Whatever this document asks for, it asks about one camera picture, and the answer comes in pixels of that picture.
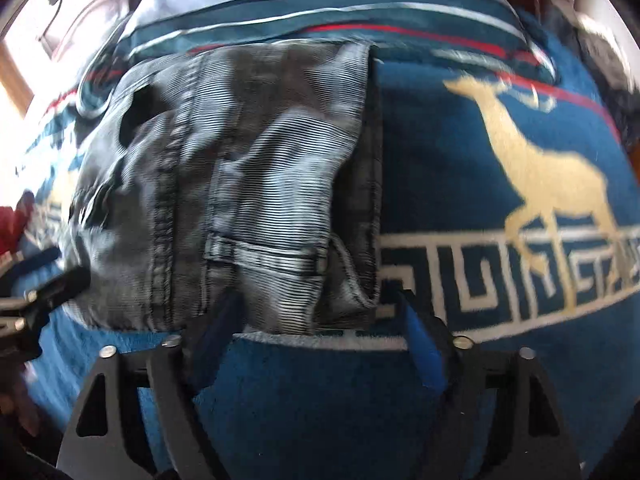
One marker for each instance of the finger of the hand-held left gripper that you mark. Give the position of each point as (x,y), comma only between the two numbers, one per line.
(65,285)
(30,261)

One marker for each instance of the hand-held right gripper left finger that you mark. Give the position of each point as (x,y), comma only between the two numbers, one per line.
(215,340)

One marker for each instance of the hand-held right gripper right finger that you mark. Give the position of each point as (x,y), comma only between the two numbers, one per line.
(424,355)

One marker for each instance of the grey denim pants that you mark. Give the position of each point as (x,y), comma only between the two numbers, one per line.
(225,185)

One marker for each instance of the person's left hand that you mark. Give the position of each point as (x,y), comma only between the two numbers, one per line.
(17,400)

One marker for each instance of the red cloth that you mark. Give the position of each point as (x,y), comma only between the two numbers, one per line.
(12,225)

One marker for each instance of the blue printed plush blanket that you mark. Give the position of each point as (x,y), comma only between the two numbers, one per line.
(450,185)

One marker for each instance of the teal striped cloth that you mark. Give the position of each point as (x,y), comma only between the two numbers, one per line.
(325,17)

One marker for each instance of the wooden window frame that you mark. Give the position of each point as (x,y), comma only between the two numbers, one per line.
(12,80)

